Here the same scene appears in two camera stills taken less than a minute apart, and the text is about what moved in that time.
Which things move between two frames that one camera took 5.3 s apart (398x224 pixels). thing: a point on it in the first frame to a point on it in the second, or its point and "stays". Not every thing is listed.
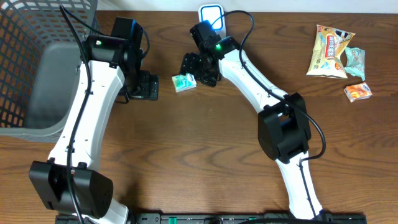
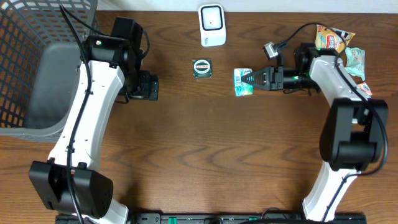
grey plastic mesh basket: [40, 51] stays
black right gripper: [206, 79] to [271, 78]
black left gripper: [148, 86] stays
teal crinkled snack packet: [356, 61] stays
